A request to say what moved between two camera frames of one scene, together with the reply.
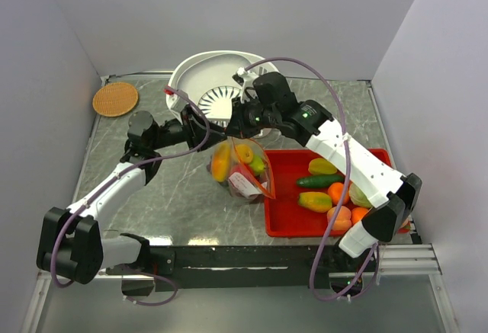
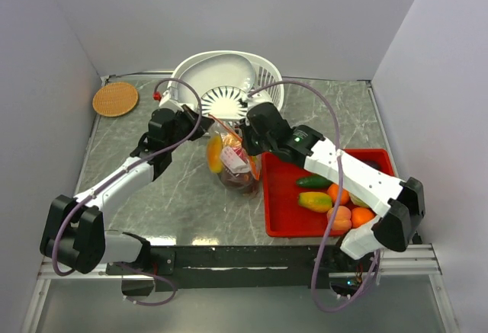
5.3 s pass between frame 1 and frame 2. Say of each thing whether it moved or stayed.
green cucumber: stayed
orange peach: stayed
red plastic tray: stayed
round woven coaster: stayed
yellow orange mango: moved
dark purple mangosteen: moved
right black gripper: moved
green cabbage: stayed
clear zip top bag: moved
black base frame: stayed
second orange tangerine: stayed
